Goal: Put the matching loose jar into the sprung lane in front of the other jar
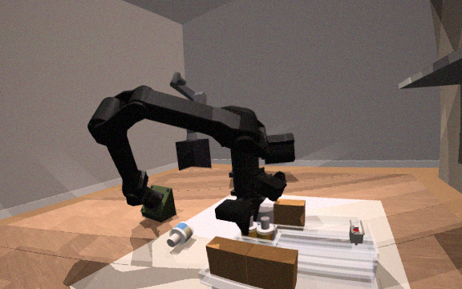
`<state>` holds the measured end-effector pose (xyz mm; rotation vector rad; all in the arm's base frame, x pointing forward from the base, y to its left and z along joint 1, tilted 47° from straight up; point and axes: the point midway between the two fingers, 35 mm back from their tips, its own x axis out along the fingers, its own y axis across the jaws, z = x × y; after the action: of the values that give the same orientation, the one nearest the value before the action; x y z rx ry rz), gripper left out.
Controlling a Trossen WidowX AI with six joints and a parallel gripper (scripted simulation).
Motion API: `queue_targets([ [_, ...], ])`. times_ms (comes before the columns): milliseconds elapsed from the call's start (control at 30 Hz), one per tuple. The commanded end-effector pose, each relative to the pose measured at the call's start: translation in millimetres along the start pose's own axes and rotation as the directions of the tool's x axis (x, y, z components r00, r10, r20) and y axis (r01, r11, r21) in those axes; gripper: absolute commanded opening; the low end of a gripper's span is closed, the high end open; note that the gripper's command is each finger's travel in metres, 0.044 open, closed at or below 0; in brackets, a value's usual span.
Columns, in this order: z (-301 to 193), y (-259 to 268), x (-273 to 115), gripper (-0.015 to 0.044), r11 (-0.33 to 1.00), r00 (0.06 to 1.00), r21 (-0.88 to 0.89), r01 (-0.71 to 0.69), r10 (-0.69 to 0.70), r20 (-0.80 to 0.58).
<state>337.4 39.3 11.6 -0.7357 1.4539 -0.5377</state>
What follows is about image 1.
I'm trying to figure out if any brown rectangular block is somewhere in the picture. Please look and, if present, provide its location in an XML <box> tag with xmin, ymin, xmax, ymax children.
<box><xmin>273</xmin><ymin>199</ymin><xmax>306</xmax><ymax>227</ymax></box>
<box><xmin>246</xmin><ymin>244</ymin><xmax>298</xmax><ymax>289</ymax></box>
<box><xmin>205</xmin><ymin>236</ymin><xmax>253</xmax><ymax>285</ymax></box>

